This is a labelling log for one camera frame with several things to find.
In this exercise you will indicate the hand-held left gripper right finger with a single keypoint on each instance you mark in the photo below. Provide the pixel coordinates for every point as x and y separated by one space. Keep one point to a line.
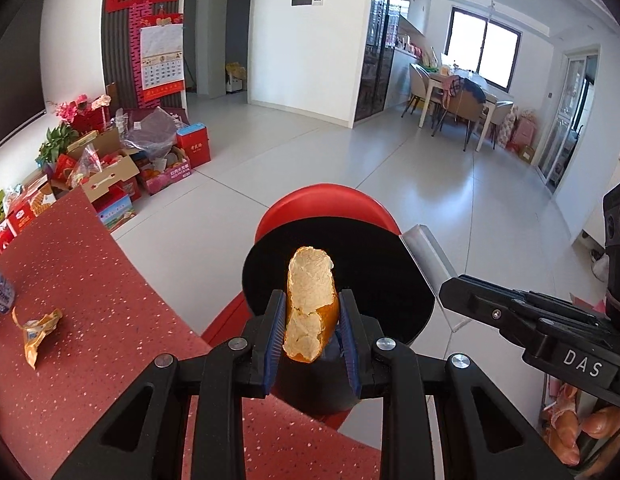
351 355

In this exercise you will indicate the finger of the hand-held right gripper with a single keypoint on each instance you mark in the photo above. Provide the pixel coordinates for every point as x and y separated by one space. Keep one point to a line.
490 307

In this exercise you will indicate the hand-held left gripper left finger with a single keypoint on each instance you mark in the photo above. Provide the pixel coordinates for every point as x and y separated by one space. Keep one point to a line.
276 345

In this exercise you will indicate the bitten bread piece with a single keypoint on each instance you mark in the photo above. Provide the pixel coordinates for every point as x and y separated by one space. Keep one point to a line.
307 300

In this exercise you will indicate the black waste bin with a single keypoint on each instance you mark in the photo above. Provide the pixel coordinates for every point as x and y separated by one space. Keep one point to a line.
380 280

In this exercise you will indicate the clear plastic tray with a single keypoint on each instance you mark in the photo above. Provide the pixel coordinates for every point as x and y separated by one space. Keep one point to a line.
427 255

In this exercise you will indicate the person's right hand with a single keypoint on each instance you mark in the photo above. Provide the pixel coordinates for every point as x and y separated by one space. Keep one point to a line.
607 422

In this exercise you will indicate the red plastic chair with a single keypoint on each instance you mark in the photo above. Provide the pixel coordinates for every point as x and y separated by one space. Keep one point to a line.
330 205

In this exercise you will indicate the pink gift bags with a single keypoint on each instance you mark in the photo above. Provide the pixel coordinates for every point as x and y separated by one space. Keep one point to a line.
520 132

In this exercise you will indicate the grey dining chair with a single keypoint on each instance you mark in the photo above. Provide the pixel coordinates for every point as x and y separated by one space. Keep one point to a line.
501 120

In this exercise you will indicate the red fruit carton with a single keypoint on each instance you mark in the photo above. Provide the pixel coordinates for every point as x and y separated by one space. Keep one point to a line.
172 175

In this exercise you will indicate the brown dining chair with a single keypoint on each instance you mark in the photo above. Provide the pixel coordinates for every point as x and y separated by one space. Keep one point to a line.
460 110

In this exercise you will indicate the glass sliding door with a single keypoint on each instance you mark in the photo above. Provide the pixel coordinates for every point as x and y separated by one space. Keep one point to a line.
570 115

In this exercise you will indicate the white dining table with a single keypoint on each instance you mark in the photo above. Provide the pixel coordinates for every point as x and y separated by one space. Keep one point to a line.
487 95

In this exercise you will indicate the red box with blue lid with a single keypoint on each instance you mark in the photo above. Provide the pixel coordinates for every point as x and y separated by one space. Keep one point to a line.
193 147

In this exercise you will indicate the beige dining chair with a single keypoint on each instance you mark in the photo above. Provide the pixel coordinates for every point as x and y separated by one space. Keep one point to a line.
417 85

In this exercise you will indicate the open cardboard box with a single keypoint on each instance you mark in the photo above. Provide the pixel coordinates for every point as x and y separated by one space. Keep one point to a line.
109 180

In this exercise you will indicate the yellow snack wrapper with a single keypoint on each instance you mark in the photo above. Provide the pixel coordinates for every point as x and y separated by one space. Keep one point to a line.
37 332

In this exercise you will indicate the grey plastic bag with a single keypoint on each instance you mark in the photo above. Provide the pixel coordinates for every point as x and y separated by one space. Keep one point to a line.
154 132

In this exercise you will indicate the black framed window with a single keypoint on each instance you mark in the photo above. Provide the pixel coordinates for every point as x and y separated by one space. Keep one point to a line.
485 50

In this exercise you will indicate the red biscuit box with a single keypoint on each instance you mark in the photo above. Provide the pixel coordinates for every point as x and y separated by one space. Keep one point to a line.
32 210

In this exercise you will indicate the dark glass cabinet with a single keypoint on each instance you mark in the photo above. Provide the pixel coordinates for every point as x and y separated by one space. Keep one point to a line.
380 45

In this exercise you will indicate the pink artificial flowers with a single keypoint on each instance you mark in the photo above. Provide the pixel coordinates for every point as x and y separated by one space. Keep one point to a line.
72 109

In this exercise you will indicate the large black television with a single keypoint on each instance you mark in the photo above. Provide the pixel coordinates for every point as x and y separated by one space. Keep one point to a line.
14 75

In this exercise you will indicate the wall calendar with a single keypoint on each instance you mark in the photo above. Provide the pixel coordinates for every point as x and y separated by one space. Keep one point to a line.
162 55

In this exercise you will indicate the white wall control panel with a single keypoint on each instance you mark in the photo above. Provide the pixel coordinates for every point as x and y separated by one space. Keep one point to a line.
308 1

